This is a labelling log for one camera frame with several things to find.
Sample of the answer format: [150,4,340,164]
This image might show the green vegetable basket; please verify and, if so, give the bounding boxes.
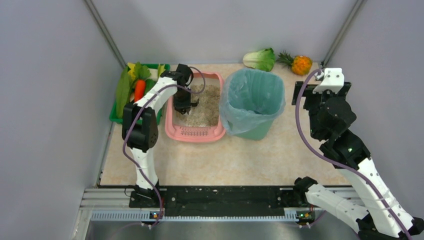
[109,62,171,124]

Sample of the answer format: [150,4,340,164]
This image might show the green trash bin with bag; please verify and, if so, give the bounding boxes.
[219,68,286,141]

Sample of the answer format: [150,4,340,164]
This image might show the toy bok choy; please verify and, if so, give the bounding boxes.
[242,48,276,72]

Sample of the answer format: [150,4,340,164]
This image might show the toy carrot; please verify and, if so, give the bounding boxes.
[134,79,146,102]

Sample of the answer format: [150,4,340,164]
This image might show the toy pineapple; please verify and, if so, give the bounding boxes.
[276,51,313,76]

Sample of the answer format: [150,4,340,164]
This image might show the toy yellow corn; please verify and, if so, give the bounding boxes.
[127,62,136,81]

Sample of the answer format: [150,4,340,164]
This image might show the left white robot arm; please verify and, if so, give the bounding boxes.
[122,64,197,201]

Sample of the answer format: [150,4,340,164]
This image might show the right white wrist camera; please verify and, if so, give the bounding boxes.
[312,67,345,94]

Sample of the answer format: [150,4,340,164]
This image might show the toy celery stalk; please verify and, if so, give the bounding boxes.
[157,64,166,78]

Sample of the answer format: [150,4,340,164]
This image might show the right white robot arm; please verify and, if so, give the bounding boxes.
[292,81,424,240]

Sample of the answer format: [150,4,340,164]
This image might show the pink litter box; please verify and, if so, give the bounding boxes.
[164,72,226,143]

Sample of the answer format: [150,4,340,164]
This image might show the toy white scallion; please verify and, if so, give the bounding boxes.
[144,79,156,95]

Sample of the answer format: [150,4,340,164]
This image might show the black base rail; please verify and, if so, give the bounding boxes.
[129,185,311,217]

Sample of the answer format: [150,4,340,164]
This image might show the toy green leaf vegetable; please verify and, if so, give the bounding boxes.
[115,68,133,119]

